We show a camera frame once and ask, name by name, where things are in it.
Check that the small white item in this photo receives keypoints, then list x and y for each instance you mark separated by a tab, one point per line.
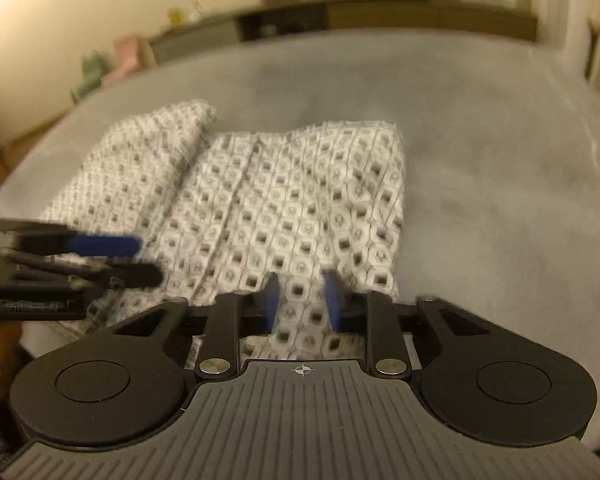
195	11

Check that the yellow container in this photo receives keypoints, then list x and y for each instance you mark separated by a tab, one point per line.
176	16

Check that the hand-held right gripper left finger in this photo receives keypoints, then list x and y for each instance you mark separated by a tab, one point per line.
271	300

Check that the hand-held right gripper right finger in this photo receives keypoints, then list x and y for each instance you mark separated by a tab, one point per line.
332	300

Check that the white patterned garment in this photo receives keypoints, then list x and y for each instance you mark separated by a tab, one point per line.
280	200

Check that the orange cloth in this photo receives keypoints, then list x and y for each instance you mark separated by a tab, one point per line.
0	360

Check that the pink plastic chair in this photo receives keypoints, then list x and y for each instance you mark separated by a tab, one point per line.
127	60

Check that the long low cabinet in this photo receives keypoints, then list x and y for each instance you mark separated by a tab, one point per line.
380	15

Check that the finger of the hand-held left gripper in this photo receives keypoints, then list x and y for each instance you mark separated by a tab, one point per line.
105	245
140	275

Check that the green plastic chair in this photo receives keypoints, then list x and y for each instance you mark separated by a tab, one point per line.
91	75

